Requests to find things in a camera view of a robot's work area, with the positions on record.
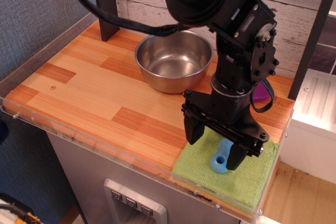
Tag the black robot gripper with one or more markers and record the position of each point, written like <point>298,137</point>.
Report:
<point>229,115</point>

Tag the blue grey toy scooper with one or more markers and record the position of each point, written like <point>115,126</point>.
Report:
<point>220,158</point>

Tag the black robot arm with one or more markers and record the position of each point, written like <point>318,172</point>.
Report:
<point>245,31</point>

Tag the stainless steel pot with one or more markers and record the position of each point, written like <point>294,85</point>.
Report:
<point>175,63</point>

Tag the green cloth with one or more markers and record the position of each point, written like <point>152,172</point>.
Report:
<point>245,185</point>

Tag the purple toy eggplant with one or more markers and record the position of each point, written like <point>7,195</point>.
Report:
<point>261,93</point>

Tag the white toy sink unit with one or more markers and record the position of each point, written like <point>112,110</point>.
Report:
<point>309,144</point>

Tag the silver dispenser panel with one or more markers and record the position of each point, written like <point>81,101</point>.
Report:
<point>130,206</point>

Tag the silver toy fridge cabinet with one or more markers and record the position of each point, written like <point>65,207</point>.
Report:
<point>86,172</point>

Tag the orange black object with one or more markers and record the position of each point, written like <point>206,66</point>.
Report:
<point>26,217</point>

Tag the clear acrylic guard rail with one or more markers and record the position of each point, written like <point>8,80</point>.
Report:
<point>153,141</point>

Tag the dark right post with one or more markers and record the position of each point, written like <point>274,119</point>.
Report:
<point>314,36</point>

